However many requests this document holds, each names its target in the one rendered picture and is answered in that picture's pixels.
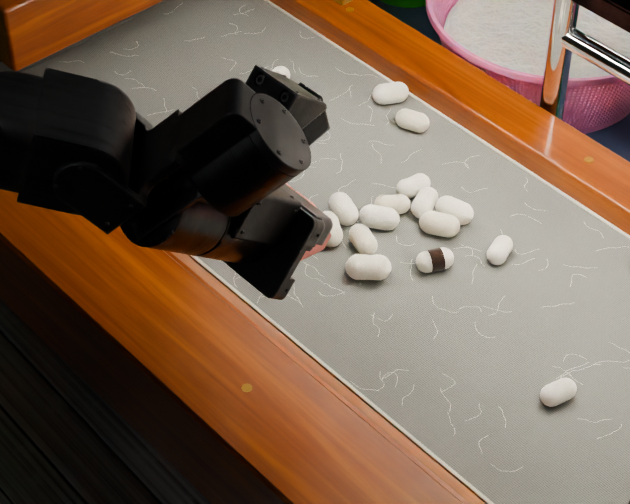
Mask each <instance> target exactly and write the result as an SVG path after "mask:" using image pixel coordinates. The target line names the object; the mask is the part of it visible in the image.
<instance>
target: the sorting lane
mask: <svg viewBox="0 0 630 504"><path fill-rule="evenodd" d="M255 65H257V66H260V67H264V68H266V69H268V70H271V71H272V70H273V69H274V68H275V67H277V66H284V67H286V68H287V69H288V70H289V72H290V80H292V81H293V82H295V83H296V84H299V83H300V82H301V83H303V84H304V85H306V86H307V87H308V88H310V89H311V90H313V91H314V92H316V93H317V94H319V95H320V96H322V98H323V102H324V103H325V104H326V106H327V110H326V113H327V117H328V122H329V126H330V129H329V130H328V131H327V132H326V133H324V134H323V135H322V136H321V137H320V138H318V139H317V140H316V141H315V142H314V143H312V144H311V145H310V146H309V147H310V151H311V164H310V166H309V167H308V169H306V170H305V171H303V172H302V173H300V174H299V175H297V176H296V177H294V178H293V179H292V180H290V181H289V182H287V184H288V185H290V186H291V187H292V188H293V189H294V191H298V192H299V193H301V194H302V195H303V196H305V197H306V198H307V199H309V200H310V201H311V202H313V203H314V204H315V205H316V207H317V208H318V209H319V210H320V211H322V212H324V211H331V210H330V208H329V205H328V201H329V198H330V197H331V195H332V194H334V193H336V192H344V193H346V194H347V195H348V196H349V197H350V199H351V200H352V201H353V203H354V204H355V206H356V207H357V209H358V212H360V210H361V209H362V208H363V207H364V206H366V205H369V204H372V205H374V203H375V200H376V198H377V197H378V196H380V195H382V194H390V195H394V194H397V192H396V187H397V184H398V183H399V181H401V180H403V179H406V178H409V177H411V176H413V175H415V174H417V173H423V174H425V175H427V176H428V177H429V179H430V183H431V184H430V187H432V188H434V189H435V190H436V191H437V193H438V199H439V198H440V197H442V196H452V197H454V198H456V199H459V200H461V201H463V202H466V203H468V204H469V205H470V206H471V207H472V209H473V212H474V216H473V219H472V220H471V221H470V222H469V223H468V224H465V225H460V230H459V232H458V233H457V234H456V235H455V236H453V237H450V238H447V237H441V236H437V235H432V234H427V233H425V232H424V231H423V230H422V229H421V228H420V225H419V219H420V218H417V217H415V216H414V215H413V214H412V212H411V204H412V202H413V200H414V199H415V198H416V196H415V197H413V198H411V199H409V200H410V208H409V210H408V211H407V212H406V213H404V214H399V217H400V221H399V224H398V226H397V227H396V228H394V229H393V230H380V229H374V228H369V230H370V231H371V233H372V234H373V236H374V237H375V239H376V240H377V243H378V248H377V250H376V252H375V253H374V254H373V255H376V254H379V255H384V256H385V257H387V258H388V259H389V261H390V263H391V267H392V268H391V272H390V274H389V276H388V277H387V278H385V279H383V280H355V279H352V278H351V277H350V276H349V275H348V274H347V272H346V269H345V265H346V262H347V260H348V259H349V258H350V257H351V256H352V255H355V254H360V253H359V252H358V251H357V249H356V248H355V246H354V245H353V244H352V242H351V241H350V239H349V230H350V229H351V227H352V226H354V225H355V224H362V223H361V222H360V220H359V217H358V220H357V221H356V222H355V223H354V224H353V225H350V226H344V225H342V224H340V227H341V229H342V232H343V239H342V241H341V243H340V244H339V245H337V246H335V247H327V246H325V248H324V249H323V250H322V251H320V252H318V253H316V254H314V255H312V256H310V257H308V258H305V259H303V260H301V261H300V262H299V264H298V266H297V267H296V269H295V271H294V273H293V274H292V277H293V278H294V279H295V282H294V284H293V285H292V287H291V289H290V291H289V292H288V294H287V296H286V297H285V298H284V299H282V300H278V299H271V298H267V297H265V296H264V295H263V294H262V293H261V292H259V291H258V290H257V289H256V288H255V287H253V286H252V285H251V284H250V283H249V282H247V281H246V280H245V279H244V278H242V277H241V276H240V275H239V274H238V273H236V272H235V271H234V270H233V269H232V268H230V267H229V266H228V265H227V264H226V263H224V262H223V261H221V260H216V259H210V258H204V257H198V256H192V255H188V256H189V257H190V258H192V259H193V260H194V261H195V262H196V263H198V264H199V265H200V266H201V267H202V268H204V269H205V270H206V271H207V272H208V273H210V274H211V275H212V276H213V277H214V278H216V279H217V280H218V281H219V282H220V283H222V284H223V285H224V286H225V287H226V288H228V289H229V290H230V291H231V292H232V293H234V294H235V295H236V296H237V297H238V298H240V299H241V300H242V301H243V302H244V303H246V304H247V305H248V306H249V307H250V308H252V309H253V310H254V311H255V312H256V313H258V314H259V315H260V316H261V317H262V318H264V319H265V320H266V321H267V322H268V323H270V324H271V325H272V326H273V327H274V328H276V329H277V330H278V331H279V332H280V333H282V334H283V335H284V336H285V337H286V338H288V339H289V340H290V341H291V342H292V343H294V344H295V345H296V346H297V347H298V348H300V349H301V350H302V351H303V352H304V353H306V354H307V355H308V356H309V357H310V358H312V359H313V360H314V361H315V362H316V363H318V364H319V365H320V366H321V367H322V368H324V369H325V370H326V371H327V372H328V373H330V374H331V375H332V376H333V377H334V378H336V379H337V380H338V381H339V382H340V383H342V384H343V385H344V386H345V387H346V388H348V389H349V390H350V391H351V392H352V393H354V394H355V395H356V396H357V397H358V398H360V399H361V400H362V401H363V402H364V403H366V404H367V405H368V406H369V407H370V408H372V409H373V410H374V411H375V412H376V413H378V414H379V415H380V416H381V417H382V418H384V419H385V420H386V421H387V422H388V423H390V424H391V425H392V426H393V427H394V428H396V429H397V430H398V431H399V432H400V433H402V434H403V435H404V436H405V437H406V438H408V439H409V440H410V441H411V442H412V443H414V444H415V445H416V446H417V447H418V448H420V449H421V450H422V451H423V452H424V453H426V454H427V455H428V456H429V457H430V458H432V459H433V460H434V461H435V462H436V463H437V464H439V465H440V466H441V467H442V468H443V469H445V470H446V471H447V472H448V473H449V474H451V475H452V476H453V477H454V478H455V479H457V480H458V481H459V482H460V483H461V484H463V485H464V486H465V487H466V488H467V489H469V490H470V491H471V492H472V493H473V494H475V495H476V496H477V497H478V498H479V499H481V500H482V501H483V502H484V503H485V504H628V503H629V500H630V235H628V234H627V233H625V232H624V231H622V230H620V229H619V228H617V227H616V226H614V225H613V224H611V223H610V222H608V221H607V220H605V219H604V218H602V217H601V216H599V215H597V214H596V213H594V212H593V211H591V210H590V209H588V208H587V207H585V206H584V205H582V204H581V203H579V202H578V201H576V200H574V199H573V198H571V197H570V196H568V195H567V194H565V193H564V192H562V191H561V190H559V189H558V188H556V187H555V186H553V185H551V184H550V183H548V182H547V181H545V180H544V179H542V178H541V177H539V176H538V175H536V174H535V173H533V172H532V171H530V170H528V169H527V168H525V167H524V166H522V165H521V164H519V163H518V162H516V161H515V160H513V159H512V158H510V157H509V156H507V155H505V154H504V153H502V152H501V151H499V150H498V149H496V148H495V147H493V146H492V145H490V144H489V143H487V142H486V141H484V140H482V139H481V138H479V137H478V136H476V135H475V134H473V133H472V132H470V131H469V130H467V129H466V128H464V127H463V126H461V125H459V124H458V123H456V122H455V121H453V120H452V119H450V118H449V117H447V116H446V115H444V114H443V113H441V112H440V111H438V110H436V109H435V108H433V107H432V106H430V105H429V104H427V103H426V102H424V101H423V100H421V99H420V98H418V97H417V96H415V95H413V94H412V93H410V92H409V94H408V97H407V99H406V100H404V101H403V102H400V103H393V104H385V105H381V104H378V103H376V102H375V101H374V99H373V97H372V92H373V89H374V88H375V87H376V86H377V85H379V84H384V83H391V82H394V81H392V80H390V79H389V78H387V77H386V76H384V75H383V74H381V73H380V72H378V71H377V70H375V69H374V68H372V67H371V66H369V65H367V64H366V63H364V62H363V61H361V60H360V59H358V58H357V57H355V56H354V55H352V54H351V53H349V52H348V51H346V50H344V49H343V48H341V47H340V46H338V45H337V44H335V43H334V42H332V41H331V40H329V39H328V38H326V37H324V36H323V35H321V34H320V33H318V32H317V31H315V30H314V29H312V28H311V27H309V26H308V25H306V24H305V23H303V22H301V21H300V20H298V19H297V18H295V17H294V16H292V15H291V14H289V13H288V12H286V11H285V10H283V9H282V8H280V7H278V6H277V5H275V4H274V3H272V2H271V1H269V0H170V1H168V2H166V3H163V4H161V5H159V6H157V7H155V8H153V9H151V10H149V11H147V12H145V13H143V14H141V15H139V16H137V17H135V18H132V19H130V20H128V21H126V22H124V23H122V24H120V25H118V26H116V27H114V28H112V29H110V30H108V31H106V32H104V33H101V34H99V35H97V36H95V37H93V38H91V39H89V40H87V41H85V42H83V43H81V44H79V45H77V46H75V47H72V48H70V49H68V50H66V51H64V52H62V53H60V54H58V55H56V56H54V57H52V58H50V59H48V60H46V61H44V62H41V63H39V64H37V65H35V66H33V67H31V68H29V69H27V70H25V71H23V72H25V73H29V74H33V75H37V76H41V77H43V75H44V71H45V68H46V67H47V68H51V69H55V70H60V71H64V72H68V73H72V74H76V75H81V76H85V77H89V78H93V79H97V80H101V81H105V82H108V83H110V84H113V85H115V86H116V87H118V88H119V89H121V90H122V91H123V92H124V93H126V95H127V96H128V97H129V98H130V100H131V101H132V103H133V105H134V107H135V111H136V112H137V113H138V114H140V115H141V116H142V117H143V118H145V119H146V120H147V121H148V122H150V123H151V124H152V125H153V128H154V127H155V126H156V125H158V124H159V123H160V122H162V121H163V120H164V119H166V118H167V117H168V116H170V115H171V114H172V113H174V112H175V111H176V110H180V111H181V112H182V113H183V112H184V111H185V110H187V109H188V108H189V107H191V106H192V105H193V104H195V103H196V102H197V101H199V100H200V99H201V98H203V97H204V96H205V95H207V94H208V93H209V92H211V91H212V90H213V89H215V88H216V87H217V86H219V85H220V84H221V83H223V82H224V81H226V80H227V79H230V78H237V79H240V80H242V81H243V82H244V83H246V81H247V79H248V77H249V75H250V74H251V72H252V70H253V68H254V66H255ZM405 108H406V109H410V110H414V111H417V112H420V113H424V114H425V115H426V116H427V117H428V119H429V127H428V128H427V130H425V131H424V132H421V133H418V132H414V131H411V130H407V129H404V128H401V127H400V126H398V125H397V123H396V120H395V117H396V114H397V112H398V111H399V110H401V109H405ZM500 235H506V236H508V237H510V238H511V240H512V242H513V249H512V251H511V252H510V254H509V256H508V257H507V259H506V261H505V262H504V263H503V264H501V265H493V264H491V263H490V262H489V261H488V259H487V256H486V253H487V250H488V249H489V247H490V246H491V244H492V242H493V241H494V239H495V238H496V237H498V236H500ZM438 247H440V248H441V247H445V248H448V249H450V250H451V251H452V253H453V255H454V262H453V264H452V265H451V266H450V267H449V268H447V269H444V270H442V271H437V272H432V273H424V272H421V271H420V270H419V269H418V268H417V266H416V258H417V256H418V254H419V253H421V252H423V251H425V250H429V249H433V248H438ZM561 378H570V379H572V380H573V381H574V382H575V384H576V386H577V391H576V394H575V396H574V397H573V398H571V399H569V400H567V401H565V402H563V403H561V404H559V405H557V406H555V407H549V406H546V405H544V404H543V403H542V401H541V399H540V392H541V389H542V388H543V387H544V386H545V385H547V384H550V383H552V382H554V381H556V380H558V379H561Z"/></svg>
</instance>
